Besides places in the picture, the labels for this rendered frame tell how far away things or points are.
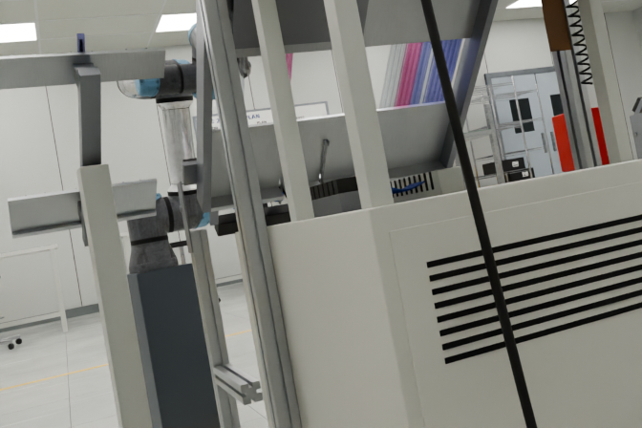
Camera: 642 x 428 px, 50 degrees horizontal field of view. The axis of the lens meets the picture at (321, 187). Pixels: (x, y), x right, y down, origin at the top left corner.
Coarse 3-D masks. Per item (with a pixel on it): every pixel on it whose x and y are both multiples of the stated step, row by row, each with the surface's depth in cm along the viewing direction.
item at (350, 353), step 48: (480, 192) 83; (528, 192) 86; (576, 192) 88; (288, 240) 106; (336, 240) 88; (384, 240) 78; (288, 288) 110; (336, 288) 90; (384, 288) 77; (288, 336) 114; (336, 336) 93; (384, 336) 79; (336, 384) 96; (384, 384) 81
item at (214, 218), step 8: (264, 208) 175; (272, 208) 175; (280, 208) 176; (288, 208) 176; (216, 216) 166; (224, 216) 171; (232, 216) 171; (272, 216) 174; (280, 216) 175; (288, 216) 176; (216, 224) 168; (224, 224) 169; (232, 224) 170; (272, 224) 175; (224, 232) 170; (232, 232) 172
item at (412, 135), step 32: (256, 128) 160; (320, 128) 167; (384, 128) 175; (416, 128) 179; (224, 160) 162; (256, 160) 165; (320, 160) 173; (352, 160) 178; (416, 160) 187; (224, 192) 167
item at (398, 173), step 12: (396, 168) 185; (408, 168) 186; (420, 168) 186; (432, 168) 187; (444, 168) 188; (324, 180) 177; (264, 192) 171; (276, 192) 171; (216, 204) 165; (228, 204) 165
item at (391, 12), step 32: (288, 0) 139; (320, 0) 142; (384, 0) 152; (416, 0) 155; (448, 0) 159; (480, 0) 162; (256, 32) 140; (288, 32) 143; (320, 32) 146; (384, 32) 157; (416, 32) 161; (448, 32) 165
